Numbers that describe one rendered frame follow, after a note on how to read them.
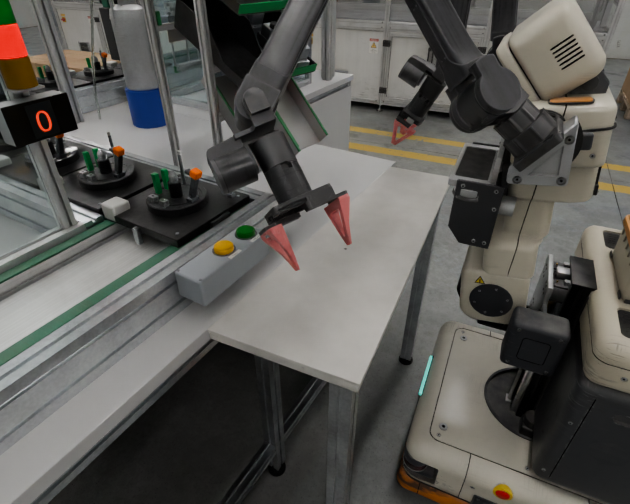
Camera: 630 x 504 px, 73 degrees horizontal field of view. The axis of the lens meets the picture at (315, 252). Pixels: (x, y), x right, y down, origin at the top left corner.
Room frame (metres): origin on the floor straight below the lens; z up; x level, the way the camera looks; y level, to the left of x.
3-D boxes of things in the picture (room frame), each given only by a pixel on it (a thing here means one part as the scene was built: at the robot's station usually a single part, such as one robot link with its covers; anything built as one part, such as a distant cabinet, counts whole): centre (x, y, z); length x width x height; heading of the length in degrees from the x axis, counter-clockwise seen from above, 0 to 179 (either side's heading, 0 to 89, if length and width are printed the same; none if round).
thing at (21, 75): (0.80, 0.52, 1.28); 0.05 x 0.05 x 0.05
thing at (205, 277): (0.72, 0.19, 0.93); 0.21 x 0.07 x 0.06; 149
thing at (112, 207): (0.87, 0.46, 0.97); 0.05 x 0.05 x 0.04; 59
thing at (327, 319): (1.02, 0.06, 0.84); 0.90 x 0.70 x 0.03; 156
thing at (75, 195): (1.03, 0.54, 1.01); 0.24 x 0.24 x 0.13; 59
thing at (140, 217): (0.90, 0.33, 0.96); 0.24 x 0.24 x 0.02; 59
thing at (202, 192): (0.90, 0.33, 0.98); 0.14 x 0.14 x 0.02
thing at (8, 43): (0.80, 0.52, 1.33); 0.05 x 0.05 x 0.05
